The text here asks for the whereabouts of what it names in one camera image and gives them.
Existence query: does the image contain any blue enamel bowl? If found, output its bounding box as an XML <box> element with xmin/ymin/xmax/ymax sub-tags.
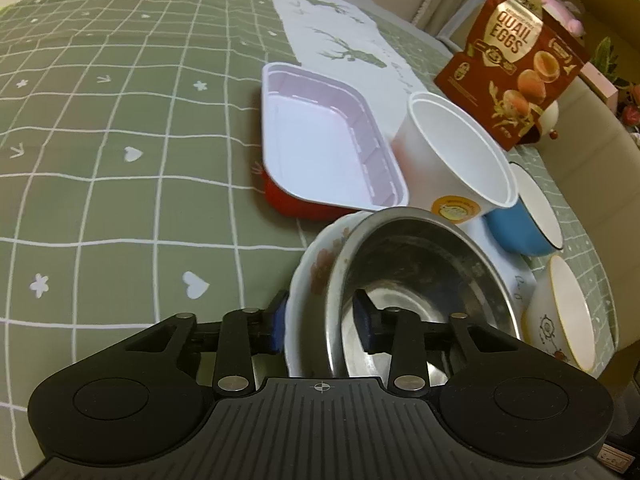
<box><xmin>485</xmin><ymin>162</ymin><xmax>565</xmax><ymax>257</ymax></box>

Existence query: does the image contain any white plastic tray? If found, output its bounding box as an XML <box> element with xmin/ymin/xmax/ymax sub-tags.
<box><xmin>260</xmin><ymin>62</ymin><xmax>410</xmax><ymax>218</ymax></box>

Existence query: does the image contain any white floral ceramic plate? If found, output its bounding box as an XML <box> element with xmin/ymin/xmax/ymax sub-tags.
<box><xmin>284</xmin><ymin>211</ymin><xmax>373</xmax><ymax>378</ymax></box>

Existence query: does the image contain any yellow-rimmed white bowl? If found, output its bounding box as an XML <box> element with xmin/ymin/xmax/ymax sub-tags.
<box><xmin>521</xmin><ymin>255</ymin><xmax>597</xmax><ymax>373</ymax></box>

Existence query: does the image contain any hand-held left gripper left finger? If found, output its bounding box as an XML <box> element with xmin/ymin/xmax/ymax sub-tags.
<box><xmin>121</xmin><ymin>292</ymin><xmax>291</xmax><ymax>397</ymax></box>

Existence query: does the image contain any stainless steel bowl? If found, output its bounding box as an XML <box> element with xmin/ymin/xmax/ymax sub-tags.
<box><xmin>324</xmin><ymin>207</ymin><xmax>521</xmax><ymax>378</ymax></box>

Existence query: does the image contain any pink box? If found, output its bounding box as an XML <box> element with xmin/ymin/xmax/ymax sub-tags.
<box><xmin>580</xmin><ymin>62</ymin><xmax>621</xmax><ymax>108</ymax></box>

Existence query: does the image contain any pink plush toy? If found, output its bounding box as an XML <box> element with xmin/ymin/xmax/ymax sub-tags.
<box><xmin>532</xmin><ymin>0</ymin><xmax>585</xmax><ymax>36</ymax></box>

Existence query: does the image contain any cardboard box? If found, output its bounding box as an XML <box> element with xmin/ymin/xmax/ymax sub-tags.
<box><xmin>555</xmin><ymin>0</ymin><xmax>640</xmax><ymax>76</ymax></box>

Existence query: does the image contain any white deer-print table runner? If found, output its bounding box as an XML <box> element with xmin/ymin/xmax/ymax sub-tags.
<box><xmin>264</xmin><ymin>0</ymin><xmax>536</xmax><ymax>311</ymax></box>

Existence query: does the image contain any brown snack bag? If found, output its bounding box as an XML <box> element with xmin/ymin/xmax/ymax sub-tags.
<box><xmin>434</xmin><ymin>0</ymin><xmax>590</xmax><ymax>152</ymax></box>

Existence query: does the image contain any artificial flower bouquet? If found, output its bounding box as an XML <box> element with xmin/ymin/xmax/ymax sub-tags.
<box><xmin>592</xmin><ymin>37</ymin><xmax>640</xmax><ymax>146</ymax></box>

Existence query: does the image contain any small red white ornament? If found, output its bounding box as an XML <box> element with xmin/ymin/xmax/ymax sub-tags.
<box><xmin>520</xmin><ymin>100</ymin><xmax>561</xmax><ymax>146</ymax></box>

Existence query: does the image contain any green checked tablecloth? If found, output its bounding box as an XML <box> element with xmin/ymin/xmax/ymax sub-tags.
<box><xmin>0</xmin><ymin>0</ymin><xmax>621</xmax><ymax>480</ymax></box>

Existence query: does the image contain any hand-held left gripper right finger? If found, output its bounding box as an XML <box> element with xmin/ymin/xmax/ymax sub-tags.
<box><xmin>352</xmin><ymin>289</ymin><xmax>521</xmax><ymax>397</ymax></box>

